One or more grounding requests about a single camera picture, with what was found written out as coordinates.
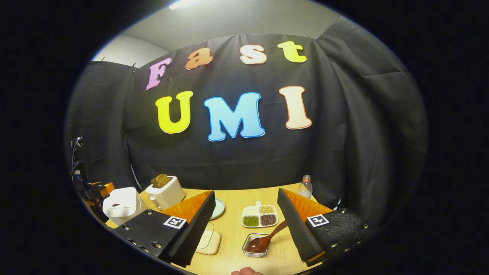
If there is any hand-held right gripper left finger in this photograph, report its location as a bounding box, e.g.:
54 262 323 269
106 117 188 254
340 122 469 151
115 190 217 268

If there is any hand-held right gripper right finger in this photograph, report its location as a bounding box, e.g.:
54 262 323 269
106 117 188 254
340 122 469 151
277 188 377 267

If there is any white rice cooker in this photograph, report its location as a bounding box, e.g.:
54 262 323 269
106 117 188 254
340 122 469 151
102 187 147 226

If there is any brown wooden spoon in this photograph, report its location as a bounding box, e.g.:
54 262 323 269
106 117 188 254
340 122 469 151
246 220 289 253

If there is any metal wire chopstick holder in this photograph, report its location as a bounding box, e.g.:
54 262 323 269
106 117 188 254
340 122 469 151
242 233 271 257

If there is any white rectangular tray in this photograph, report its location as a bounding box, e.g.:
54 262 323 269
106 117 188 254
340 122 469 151
195 222 221 256

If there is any light green plate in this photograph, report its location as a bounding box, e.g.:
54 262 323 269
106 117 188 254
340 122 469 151
209 197 226 220

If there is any clear plastic water bottle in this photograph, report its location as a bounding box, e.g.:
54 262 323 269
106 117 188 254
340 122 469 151
298 175 313 200

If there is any white toaster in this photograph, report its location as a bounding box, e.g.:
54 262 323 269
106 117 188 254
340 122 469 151
145 175 186 211

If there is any white divided grain dish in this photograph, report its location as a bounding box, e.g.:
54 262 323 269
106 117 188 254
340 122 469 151
241 201 279 228

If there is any toasted bread slice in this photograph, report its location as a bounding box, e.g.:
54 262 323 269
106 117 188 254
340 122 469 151
151 174 171 189

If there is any black backdrop cloth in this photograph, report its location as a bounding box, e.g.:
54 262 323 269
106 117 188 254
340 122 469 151
65 17 426 230

